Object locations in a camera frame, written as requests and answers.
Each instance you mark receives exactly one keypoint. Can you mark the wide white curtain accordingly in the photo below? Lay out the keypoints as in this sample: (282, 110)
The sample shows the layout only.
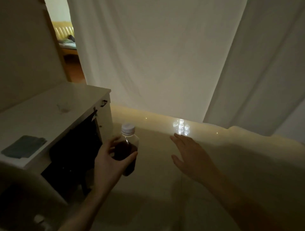
(155, 59)

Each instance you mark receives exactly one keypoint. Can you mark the person's left hand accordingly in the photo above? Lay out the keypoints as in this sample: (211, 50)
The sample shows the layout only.
(104, 166)

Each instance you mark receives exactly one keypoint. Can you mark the bottle of dark juice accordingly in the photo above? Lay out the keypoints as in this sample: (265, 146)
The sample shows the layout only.
(126, 147)

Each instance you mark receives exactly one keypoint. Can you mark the person's left forearm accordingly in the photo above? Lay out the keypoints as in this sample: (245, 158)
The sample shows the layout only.
(83, 214)

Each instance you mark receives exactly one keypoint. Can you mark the narrow white curtain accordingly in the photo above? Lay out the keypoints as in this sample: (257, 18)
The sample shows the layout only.
(267, 71)

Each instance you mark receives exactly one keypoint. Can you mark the grey-green wiping cloth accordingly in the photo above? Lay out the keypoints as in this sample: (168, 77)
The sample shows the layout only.
(23, 146)

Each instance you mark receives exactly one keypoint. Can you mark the black office chair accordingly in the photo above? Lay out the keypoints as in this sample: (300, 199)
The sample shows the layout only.
(71, 152)

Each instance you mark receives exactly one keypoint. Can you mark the wooden bed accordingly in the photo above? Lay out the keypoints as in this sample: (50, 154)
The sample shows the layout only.
(68, 45)

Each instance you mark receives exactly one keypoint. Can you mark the wooden doorway frame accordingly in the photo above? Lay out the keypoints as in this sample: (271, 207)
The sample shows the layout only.
(59, 51)

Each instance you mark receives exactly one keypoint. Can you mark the white bottle cap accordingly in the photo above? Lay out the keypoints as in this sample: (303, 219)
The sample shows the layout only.
(128, 129)

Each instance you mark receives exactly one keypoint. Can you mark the person's right forearm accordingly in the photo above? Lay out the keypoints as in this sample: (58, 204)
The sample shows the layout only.
(238, 207)

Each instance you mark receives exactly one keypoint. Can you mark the person's right hand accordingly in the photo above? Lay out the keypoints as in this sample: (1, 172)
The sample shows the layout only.
(195, 161)

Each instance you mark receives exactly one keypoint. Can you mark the white wooden table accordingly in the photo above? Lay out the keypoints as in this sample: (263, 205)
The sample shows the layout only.
(47, 114)

